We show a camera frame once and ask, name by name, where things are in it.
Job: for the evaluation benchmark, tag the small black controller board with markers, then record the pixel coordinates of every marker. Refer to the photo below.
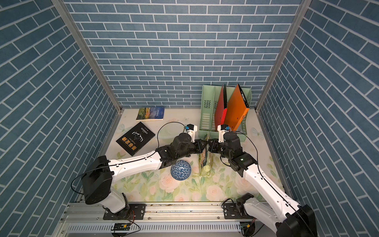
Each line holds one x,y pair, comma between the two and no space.
123,227

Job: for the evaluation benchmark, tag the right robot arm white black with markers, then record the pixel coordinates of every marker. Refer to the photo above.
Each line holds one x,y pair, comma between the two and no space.
283,215

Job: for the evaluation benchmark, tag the green oats bag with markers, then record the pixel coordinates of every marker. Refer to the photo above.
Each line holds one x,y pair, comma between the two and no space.
205,162

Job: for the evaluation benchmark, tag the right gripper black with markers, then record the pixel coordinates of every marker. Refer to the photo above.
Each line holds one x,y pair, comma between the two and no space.
212,146

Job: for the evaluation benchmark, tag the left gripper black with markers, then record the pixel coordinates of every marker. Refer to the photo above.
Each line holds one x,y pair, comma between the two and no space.
199,148

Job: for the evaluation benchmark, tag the red folder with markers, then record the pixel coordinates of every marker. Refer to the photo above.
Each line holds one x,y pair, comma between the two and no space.
221,109

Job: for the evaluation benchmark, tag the blue patterned ceramic bowl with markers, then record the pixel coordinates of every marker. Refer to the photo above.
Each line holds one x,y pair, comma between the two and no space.
181,170

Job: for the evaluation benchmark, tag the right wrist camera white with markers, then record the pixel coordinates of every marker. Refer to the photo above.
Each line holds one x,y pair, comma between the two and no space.
222,129

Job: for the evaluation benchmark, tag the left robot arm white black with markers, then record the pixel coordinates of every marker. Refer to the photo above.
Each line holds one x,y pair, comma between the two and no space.
100,176

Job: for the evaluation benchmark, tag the mint green file rack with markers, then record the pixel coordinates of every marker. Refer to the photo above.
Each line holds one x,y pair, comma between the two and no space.
209,102

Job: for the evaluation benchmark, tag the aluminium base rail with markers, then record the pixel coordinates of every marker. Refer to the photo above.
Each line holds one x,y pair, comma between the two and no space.
161,219

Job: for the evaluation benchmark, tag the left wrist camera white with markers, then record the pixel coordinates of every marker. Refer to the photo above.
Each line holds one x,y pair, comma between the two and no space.
191,130

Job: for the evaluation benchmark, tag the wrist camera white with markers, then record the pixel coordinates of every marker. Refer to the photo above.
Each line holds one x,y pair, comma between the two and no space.
191,130
222,129

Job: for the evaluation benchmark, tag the blue landscape book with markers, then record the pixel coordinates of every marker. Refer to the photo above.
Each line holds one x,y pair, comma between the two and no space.
153,113

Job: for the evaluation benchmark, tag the black book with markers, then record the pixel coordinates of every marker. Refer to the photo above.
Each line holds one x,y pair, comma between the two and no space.
135,138

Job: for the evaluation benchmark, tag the orange folder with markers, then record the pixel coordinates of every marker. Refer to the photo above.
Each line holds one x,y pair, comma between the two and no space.
237,108

